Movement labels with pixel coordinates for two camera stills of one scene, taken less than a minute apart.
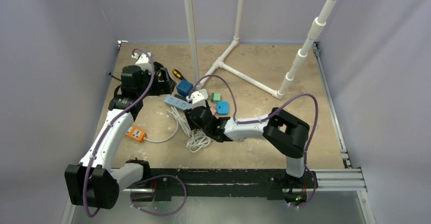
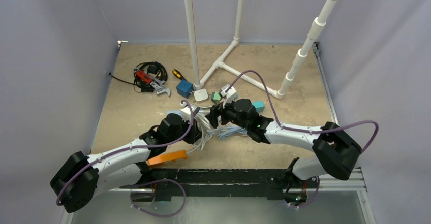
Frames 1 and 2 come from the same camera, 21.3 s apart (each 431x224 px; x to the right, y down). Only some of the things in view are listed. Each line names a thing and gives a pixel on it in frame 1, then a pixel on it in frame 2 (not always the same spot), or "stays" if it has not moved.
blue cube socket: (184, 88) stays
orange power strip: (135, 134) -> (176, 156)
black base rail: (166, 183) stays
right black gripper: (197, 114) -> (215, 116)
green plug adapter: (215, 97) stays
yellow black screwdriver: (178, 74) stays
